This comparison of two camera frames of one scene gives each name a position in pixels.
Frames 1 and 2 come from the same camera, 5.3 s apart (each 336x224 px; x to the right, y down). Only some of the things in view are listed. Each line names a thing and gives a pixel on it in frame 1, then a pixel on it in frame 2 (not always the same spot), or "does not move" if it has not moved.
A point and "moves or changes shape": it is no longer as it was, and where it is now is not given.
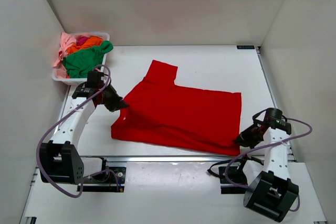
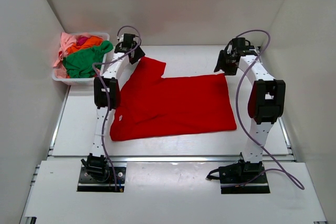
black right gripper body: (251, 136) -> (225, 63)
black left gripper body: (111, 98) -> (138, 54)
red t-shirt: (157, 109) moves or changes shape
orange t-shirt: (90, 42) does not move
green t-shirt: (79, 63) does not move
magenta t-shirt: (81, 40) does not move
